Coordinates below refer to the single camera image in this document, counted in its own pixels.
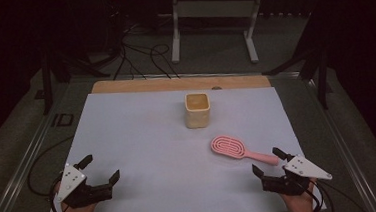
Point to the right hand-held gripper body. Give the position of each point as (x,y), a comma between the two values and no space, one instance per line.
(302,169)

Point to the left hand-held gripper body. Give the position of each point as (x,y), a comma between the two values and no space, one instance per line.
(71,181)

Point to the pink hairbrush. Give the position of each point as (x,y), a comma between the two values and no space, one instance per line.
(227,146)

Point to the pale yellow square cup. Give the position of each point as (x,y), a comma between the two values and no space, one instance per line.
(197,117)

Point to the person's right hand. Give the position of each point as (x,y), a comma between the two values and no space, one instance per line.
(299,205)

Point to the black tripod stand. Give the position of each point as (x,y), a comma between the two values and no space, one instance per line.
(316,63)
(51,72)

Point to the white metal stand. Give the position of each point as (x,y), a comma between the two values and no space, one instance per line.
(214,9)

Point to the aluminium floor rail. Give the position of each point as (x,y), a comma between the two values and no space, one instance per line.
(20,171)
(342,148)

